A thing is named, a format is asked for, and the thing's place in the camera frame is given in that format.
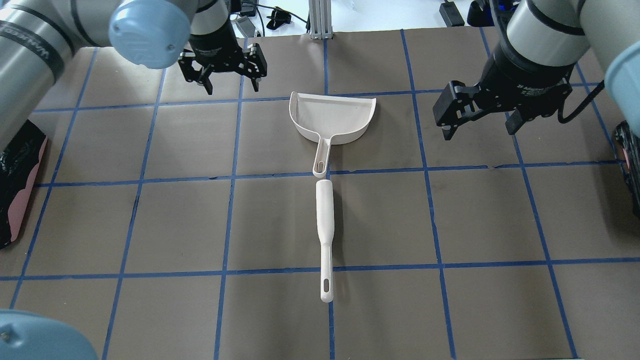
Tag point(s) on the cream hand brush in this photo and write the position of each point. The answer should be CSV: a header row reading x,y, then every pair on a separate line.
x,y
325,216

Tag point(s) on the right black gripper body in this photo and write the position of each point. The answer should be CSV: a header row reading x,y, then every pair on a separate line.
x,y
529,74

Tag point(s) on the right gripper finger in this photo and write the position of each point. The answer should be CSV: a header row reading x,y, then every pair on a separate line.
x,y
515,121
453,119

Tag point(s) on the cream plastic dustpan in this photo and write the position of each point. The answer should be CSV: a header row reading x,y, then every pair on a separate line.
x,y
329,121

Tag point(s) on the black bag bin left side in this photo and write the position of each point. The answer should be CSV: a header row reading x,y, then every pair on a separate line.
x,y
19,165

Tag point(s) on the black bag bin right side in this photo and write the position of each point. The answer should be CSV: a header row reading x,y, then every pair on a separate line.
x,y
627,149

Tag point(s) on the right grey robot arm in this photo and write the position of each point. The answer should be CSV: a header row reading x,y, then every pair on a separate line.
x,y
540,43

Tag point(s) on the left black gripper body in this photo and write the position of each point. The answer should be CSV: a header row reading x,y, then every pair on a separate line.
x,y
216,42

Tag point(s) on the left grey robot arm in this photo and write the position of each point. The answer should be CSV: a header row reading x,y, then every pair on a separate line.
x,y
40,37

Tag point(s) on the aluminium frame post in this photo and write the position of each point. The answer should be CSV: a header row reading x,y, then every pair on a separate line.
x,y
319,20

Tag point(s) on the black bag bin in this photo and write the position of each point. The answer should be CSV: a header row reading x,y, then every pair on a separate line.
x,y
19,165
627,149

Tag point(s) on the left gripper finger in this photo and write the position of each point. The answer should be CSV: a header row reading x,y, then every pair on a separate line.
x,y
255,74
204,80

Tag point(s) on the black power adapter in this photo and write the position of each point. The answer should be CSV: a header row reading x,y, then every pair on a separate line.
x,y
450,14

